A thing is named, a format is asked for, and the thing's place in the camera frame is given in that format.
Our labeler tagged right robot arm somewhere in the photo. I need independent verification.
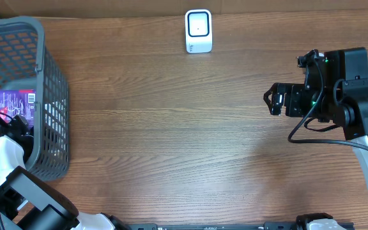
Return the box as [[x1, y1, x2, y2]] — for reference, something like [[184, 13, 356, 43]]
[[263, 47, 368, 190]]

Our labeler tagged white barcode scanner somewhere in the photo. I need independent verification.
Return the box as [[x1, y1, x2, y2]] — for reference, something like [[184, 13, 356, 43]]
[[185, 9, 213, 54]]

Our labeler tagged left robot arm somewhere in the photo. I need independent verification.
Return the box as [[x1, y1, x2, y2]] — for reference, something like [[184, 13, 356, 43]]
[[0, 112, 129, 230]]

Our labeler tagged purple red tissue pack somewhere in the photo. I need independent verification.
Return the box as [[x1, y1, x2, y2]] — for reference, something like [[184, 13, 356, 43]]
[[0, 89, 36, 129]]

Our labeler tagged grey plastic mesh basket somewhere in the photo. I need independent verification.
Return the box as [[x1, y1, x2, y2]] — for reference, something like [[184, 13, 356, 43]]
[[0, 16, 70, 181]]

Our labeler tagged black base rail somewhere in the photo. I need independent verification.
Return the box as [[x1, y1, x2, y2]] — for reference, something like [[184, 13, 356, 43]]
[[126, 222, 355, 230]]

